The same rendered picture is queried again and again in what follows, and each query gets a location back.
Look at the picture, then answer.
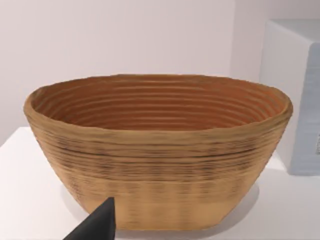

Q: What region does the pale microwave oven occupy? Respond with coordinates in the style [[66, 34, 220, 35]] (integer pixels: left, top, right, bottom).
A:
[[259, 19, 320, 177]]

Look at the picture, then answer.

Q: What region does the woven wooden basket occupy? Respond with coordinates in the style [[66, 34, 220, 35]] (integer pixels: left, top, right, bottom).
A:
[[21, 73, 294, 224]]

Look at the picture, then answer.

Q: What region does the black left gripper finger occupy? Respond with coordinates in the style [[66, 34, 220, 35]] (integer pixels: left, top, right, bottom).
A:
[[61, 196, 116, 240]]

